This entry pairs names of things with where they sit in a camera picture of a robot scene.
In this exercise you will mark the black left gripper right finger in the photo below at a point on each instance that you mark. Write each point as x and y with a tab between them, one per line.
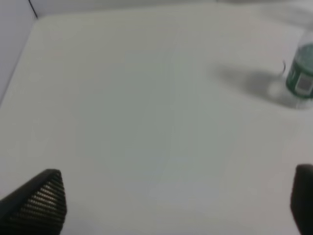
302	198

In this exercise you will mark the clear plastic drink bottle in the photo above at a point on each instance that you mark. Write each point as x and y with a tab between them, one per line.
299	81

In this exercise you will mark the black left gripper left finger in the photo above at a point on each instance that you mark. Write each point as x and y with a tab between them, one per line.
38	207

